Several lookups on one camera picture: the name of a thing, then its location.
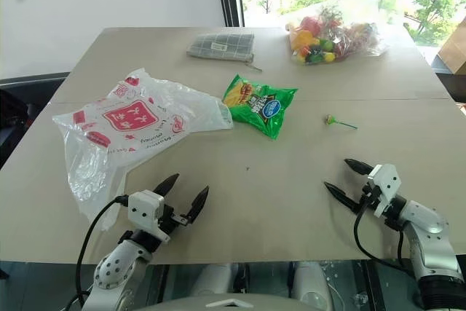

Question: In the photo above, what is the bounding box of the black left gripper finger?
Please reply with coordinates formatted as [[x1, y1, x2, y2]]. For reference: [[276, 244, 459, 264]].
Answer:
[[152, 173, 181, 197], [186, 185, 210, 224]]

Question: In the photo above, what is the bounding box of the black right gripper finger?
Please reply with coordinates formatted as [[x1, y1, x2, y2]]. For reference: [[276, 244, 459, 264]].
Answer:
[[323, 181, 363, 212], [343, 158, 373, 176]]

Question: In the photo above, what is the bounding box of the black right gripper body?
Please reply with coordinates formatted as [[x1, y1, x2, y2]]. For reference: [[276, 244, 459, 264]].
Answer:
[[358, 181, 376, 212]]

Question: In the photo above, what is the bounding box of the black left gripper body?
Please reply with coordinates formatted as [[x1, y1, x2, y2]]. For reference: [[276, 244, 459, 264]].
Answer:
[[159, 203, 194, 235]]

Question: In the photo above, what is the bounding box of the small green flower stem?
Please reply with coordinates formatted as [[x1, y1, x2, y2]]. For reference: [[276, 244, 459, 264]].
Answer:
[[324, 114, 359, 131]]

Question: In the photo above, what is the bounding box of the white red-printed plastic bag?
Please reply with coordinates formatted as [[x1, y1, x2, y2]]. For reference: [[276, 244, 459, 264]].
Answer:
[[51, 67, 234, 232]]

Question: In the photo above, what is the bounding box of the white rounded robot leg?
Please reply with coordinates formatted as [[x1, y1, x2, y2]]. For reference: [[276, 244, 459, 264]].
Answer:
[[189, 262, 234, 298], [293, 260, 333, 311]]

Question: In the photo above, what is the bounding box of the grey robot torso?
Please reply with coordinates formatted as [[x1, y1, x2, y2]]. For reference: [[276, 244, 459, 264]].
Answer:
[[144, 291, 329, 311]]

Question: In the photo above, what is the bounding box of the green snack packet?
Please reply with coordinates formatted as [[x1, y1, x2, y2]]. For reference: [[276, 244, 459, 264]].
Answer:
[[221, 73, 299, 141]]

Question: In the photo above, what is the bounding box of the clear bag of toy fruits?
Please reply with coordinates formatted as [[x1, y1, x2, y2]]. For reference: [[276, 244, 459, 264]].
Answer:
[[285, 0, 391, 67]]

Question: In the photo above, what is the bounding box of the grey checked fabric pouch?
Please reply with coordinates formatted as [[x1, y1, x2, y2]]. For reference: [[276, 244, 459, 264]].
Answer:
[[186, 31, 264, 74]]

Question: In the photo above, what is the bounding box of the brown cardboard box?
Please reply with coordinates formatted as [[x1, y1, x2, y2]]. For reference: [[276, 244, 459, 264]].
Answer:
[[436, 15, 466, 76]]

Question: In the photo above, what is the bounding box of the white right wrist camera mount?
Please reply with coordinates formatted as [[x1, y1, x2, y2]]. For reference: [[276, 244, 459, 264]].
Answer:
[[365, 163, 402, 218]]

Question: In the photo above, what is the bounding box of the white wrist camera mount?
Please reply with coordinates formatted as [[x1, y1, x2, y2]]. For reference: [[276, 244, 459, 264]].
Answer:
[[365, 163, 402, 218], [127, 189, 171, 243]]

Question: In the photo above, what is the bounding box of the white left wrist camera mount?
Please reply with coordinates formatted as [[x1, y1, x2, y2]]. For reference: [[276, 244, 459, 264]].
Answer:
[[127, 189, 171, 243]]

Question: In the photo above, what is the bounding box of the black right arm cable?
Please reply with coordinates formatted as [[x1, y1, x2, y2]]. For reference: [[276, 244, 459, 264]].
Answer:
[[353, 200, 419, 272]]

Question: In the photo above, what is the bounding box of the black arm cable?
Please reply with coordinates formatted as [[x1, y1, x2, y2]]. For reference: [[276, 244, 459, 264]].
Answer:
[[74, 194, 130, 307], [353, 200, 419, 272]]

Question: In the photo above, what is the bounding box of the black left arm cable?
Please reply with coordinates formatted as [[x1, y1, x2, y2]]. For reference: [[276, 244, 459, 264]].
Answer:
[[74, 194, 130, 307]]

